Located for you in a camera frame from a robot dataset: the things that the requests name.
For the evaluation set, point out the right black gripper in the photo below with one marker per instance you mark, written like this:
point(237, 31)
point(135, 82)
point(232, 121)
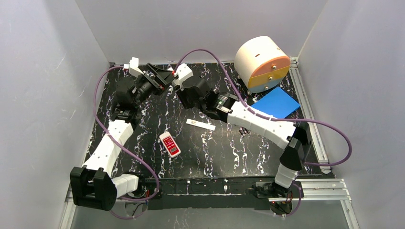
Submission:
point(178, 92)

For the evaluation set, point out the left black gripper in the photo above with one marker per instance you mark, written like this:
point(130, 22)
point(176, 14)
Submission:
point(152, 83)

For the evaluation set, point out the white remote battery cover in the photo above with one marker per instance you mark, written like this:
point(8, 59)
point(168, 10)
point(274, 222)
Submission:
point(201, 124)

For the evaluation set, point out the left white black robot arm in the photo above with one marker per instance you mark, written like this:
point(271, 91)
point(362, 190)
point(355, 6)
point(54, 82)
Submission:
point(92, 184)

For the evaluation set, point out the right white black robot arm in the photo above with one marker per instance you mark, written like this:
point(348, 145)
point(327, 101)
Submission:
point(293, 138)

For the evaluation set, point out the red white remote control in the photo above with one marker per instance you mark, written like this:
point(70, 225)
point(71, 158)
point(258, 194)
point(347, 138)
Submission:
point(169, 144)

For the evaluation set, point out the white cylindrical drum box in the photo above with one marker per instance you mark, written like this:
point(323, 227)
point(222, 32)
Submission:
point(261, 64)

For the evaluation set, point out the blue square plate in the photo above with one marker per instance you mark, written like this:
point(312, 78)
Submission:
point(277, 103)

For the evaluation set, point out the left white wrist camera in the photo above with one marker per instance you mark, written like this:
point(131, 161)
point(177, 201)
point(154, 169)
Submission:
point(133, 67)

